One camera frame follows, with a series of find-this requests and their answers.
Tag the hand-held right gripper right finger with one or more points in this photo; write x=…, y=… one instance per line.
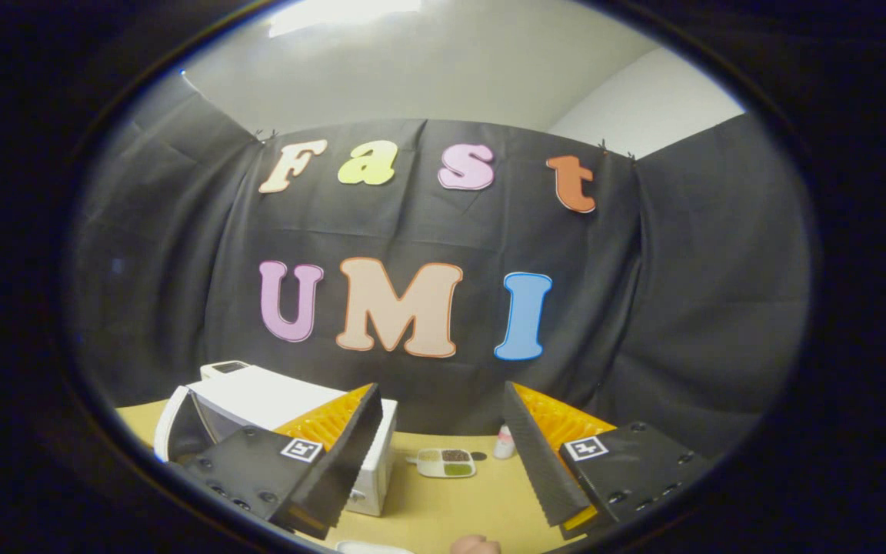
x=535, y=454

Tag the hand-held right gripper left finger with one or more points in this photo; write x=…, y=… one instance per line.
x=351, y=454

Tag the white divided seasoning tray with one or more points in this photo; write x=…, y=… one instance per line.
x=447, y=463

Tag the black backdrop cloth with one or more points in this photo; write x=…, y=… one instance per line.
x=643, y=308

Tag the white microwave oven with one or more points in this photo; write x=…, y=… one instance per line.
x=258, y=396

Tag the white toaster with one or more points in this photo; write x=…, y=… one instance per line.
x=224, y=368

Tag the small clear bottle pink label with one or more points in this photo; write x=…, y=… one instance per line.
x=504, y=444

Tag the white square plate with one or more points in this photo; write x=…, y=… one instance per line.
x=370, y=548

